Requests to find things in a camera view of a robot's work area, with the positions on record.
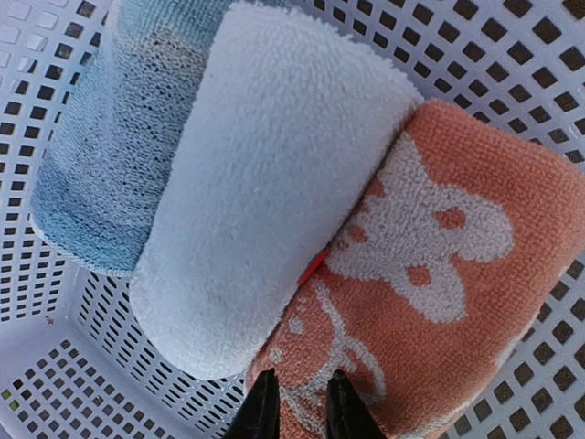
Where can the rolled grey towel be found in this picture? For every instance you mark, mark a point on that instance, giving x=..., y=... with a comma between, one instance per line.
x=107, y=163

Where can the white plastic basket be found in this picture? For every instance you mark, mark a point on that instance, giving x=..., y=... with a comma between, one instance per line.
x=74, y=364

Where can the white towel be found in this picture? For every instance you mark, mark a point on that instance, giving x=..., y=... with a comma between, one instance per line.
x=290, y=122

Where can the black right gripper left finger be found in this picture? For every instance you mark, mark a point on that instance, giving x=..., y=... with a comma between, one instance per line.
x=259, y=415

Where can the orange patterned towel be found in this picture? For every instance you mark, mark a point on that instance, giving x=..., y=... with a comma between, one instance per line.
x=433, y=280

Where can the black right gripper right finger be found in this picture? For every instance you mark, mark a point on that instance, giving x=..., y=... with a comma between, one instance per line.
x=347, y=416

